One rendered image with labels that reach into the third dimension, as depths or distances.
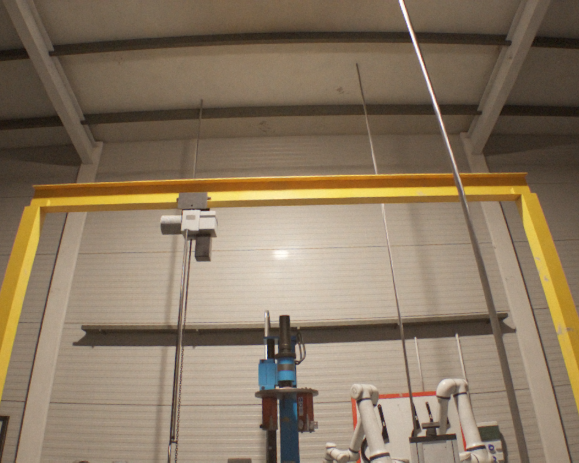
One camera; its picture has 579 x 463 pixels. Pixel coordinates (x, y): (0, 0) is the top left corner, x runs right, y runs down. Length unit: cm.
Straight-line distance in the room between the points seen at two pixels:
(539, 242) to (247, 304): 391
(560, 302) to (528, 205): 104
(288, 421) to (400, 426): 215
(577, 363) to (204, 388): 438
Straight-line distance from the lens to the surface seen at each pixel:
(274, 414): 411
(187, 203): 427
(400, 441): 614
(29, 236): 473
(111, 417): 644
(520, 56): 721
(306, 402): 386
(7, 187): 889
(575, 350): 441
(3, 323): 446
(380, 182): 452
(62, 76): 760
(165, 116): 759
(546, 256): 463
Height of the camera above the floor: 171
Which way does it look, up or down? 29 degrees up
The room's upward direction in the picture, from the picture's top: 2 degrees counter-clockwise
